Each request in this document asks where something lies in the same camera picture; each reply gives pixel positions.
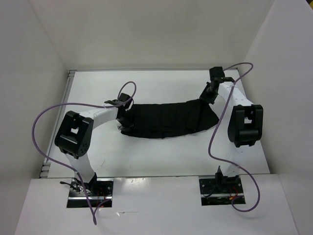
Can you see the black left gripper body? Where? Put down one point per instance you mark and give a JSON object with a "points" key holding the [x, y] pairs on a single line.
{"points": [[125, 122]]}

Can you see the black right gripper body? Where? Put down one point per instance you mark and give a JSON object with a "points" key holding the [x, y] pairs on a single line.
{"points": [[208, 95]]}

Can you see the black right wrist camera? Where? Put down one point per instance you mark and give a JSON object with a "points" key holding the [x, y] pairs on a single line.
{"points": [[216, 72]]}

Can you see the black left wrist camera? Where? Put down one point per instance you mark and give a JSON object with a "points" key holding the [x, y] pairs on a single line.
{"points": [[123, 100]]}

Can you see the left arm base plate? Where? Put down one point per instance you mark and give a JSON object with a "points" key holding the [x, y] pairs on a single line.
{"points": [[100, 196]]}

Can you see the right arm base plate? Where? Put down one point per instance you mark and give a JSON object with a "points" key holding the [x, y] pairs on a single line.
{"points": [[216, 190]]}

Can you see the black pleated skirt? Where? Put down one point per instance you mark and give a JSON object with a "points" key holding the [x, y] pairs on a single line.
{"points": [[159, 121]]}

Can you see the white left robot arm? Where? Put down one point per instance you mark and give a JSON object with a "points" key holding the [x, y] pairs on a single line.
{"points": [[74, 136]]}

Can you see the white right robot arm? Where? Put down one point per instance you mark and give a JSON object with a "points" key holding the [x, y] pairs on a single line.
{"points": [[244, 128]]}

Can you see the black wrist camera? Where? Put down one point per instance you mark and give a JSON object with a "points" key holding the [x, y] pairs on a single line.
{"points": [[123, 100], [216, 72]]}

